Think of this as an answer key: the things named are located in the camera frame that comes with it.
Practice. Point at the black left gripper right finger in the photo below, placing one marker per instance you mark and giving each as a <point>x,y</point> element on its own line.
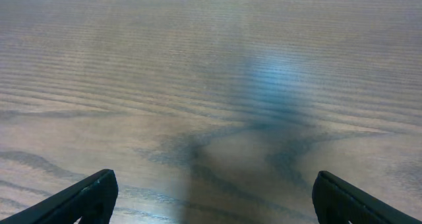
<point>338,202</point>

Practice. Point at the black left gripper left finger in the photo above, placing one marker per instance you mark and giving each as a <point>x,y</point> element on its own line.
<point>90,201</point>

